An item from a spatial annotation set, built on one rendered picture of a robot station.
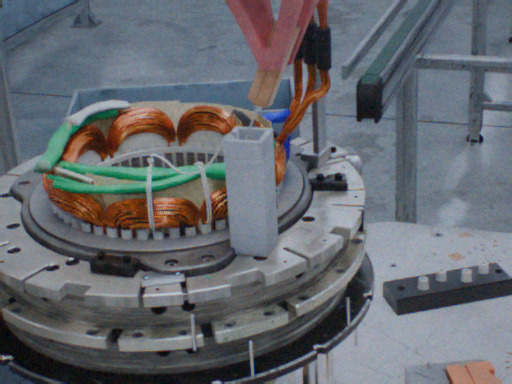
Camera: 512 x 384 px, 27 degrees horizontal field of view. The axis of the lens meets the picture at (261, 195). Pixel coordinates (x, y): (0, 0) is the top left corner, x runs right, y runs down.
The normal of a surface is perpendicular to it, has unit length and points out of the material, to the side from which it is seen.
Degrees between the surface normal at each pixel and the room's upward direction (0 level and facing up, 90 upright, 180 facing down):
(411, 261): 0
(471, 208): 0
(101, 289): 0
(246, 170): 90
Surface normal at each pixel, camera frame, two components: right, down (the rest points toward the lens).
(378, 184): -0.05, -0.91
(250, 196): -0.29, 0.41
